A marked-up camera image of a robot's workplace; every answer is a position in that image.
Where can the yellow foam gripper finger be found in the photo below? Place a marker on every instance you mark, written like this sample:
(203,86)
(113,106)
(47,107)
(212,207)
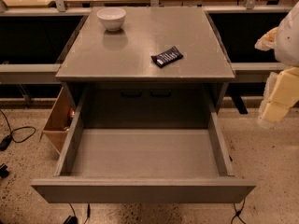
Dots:
(280,94)
(267,41)

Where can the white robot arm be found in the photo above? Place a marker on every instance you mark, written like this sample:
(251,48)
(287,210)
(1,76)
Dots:
(286,47)

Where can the open grey top drawer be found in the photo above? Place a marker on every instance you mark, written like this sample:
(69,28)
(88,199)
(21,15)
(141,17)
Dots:
(144,146)

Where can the grey metal cabinet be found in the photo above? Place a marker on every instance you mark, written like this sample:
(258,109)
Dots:
(137,47)

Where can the white ceramic bowl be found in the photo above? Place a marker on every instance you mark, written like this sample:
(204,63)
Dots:
(112,18)

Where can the brown cardboard box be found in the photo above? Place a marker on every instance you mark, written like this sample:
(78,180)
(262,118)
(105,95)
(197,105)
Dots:
(56,127)

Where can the black plug at edge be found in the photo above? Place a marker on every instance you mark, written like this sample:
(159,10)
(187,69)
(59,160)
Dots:
(3,171)

